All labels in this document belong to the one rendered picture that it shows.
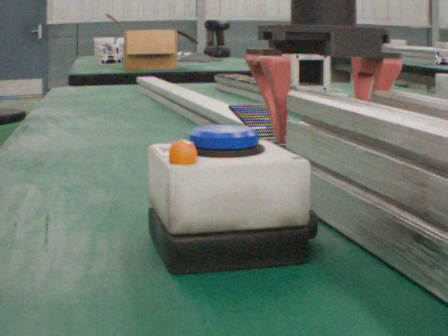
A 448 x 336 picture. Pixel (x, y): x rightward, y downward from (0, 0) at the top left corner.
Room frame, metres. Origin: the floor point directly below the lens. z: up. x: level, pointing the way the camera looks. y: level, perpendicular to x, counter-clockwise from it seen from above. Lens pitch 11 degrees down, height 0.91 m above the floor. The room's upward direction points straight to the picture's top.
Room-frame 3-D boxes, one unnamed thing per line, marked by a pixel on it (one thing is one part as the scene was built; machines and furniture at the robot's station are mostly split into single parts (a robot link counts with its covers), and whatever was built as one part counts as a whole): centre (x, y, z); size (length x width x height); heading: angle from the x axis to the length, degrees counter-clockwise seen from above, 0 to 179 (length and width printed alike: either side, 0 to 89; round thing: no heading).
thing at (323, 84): (1.59, -0.17, 0.83); 0.11 x 0.10 x 0.10; 102
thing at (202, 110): (1.22, 0.07, 0.79); 0.96 x 0.04 x 0.03; 14
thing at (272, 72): (0.60, -0.06, 0.86); 0.07 x 0.07 x 0.09; 13
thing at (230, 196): (0.41, -0.01, 0.81); 0.10 x 0.08 x 0.06; 104
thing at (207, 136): (0.41, 0.00, 0.84); 0.04 x 0.04 x 0.02
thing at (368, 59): (0.61, -0.11, 0.86); 0.07 x 0.07 x 0.09; 13
